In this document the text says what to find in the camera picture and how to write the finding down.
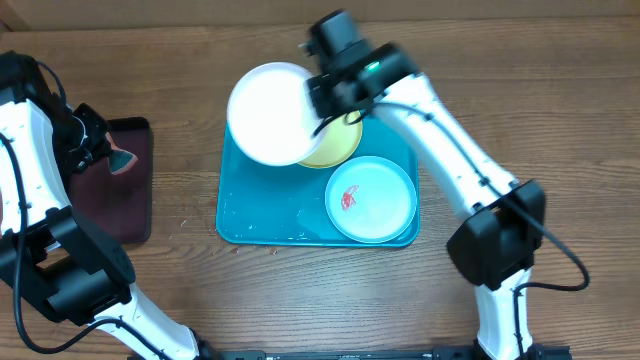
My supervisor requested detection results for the yellow-green plate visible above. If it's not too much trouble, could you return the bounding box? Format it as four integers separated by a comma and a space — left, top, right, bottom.
299, 112, 363, 169

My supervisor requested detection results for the white plate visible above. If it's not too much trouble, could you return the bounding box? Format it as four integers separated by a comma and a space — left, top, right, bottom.
227, 62, 324, 166

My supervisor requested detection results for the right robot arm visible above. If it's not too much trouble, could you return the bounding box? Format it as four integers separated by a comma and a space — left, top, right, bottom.
303, 10, 590, 359

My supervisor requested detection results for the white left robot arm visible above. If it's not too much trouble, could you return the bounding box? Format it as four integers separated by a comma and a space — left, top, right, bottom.
1, 51, 220, 359

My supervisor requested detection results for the black water tray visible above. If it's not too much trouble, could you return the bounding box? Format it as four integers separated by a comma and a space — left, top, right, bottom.
69, 117, 153, 244

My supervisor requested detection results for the teal plastic tray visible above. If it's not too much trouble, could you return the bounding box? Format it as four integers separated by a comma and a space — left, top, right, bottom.
215, 118, 420, 248

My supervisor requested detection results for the light blue plate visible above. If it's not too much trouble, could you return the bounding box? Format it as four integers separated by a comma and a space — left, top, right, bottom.
325, 156, 418, 245

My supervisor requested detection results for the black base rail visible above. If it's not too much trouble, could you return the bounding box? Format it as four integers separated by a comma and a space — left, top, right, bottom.
196, 344, 573, 360

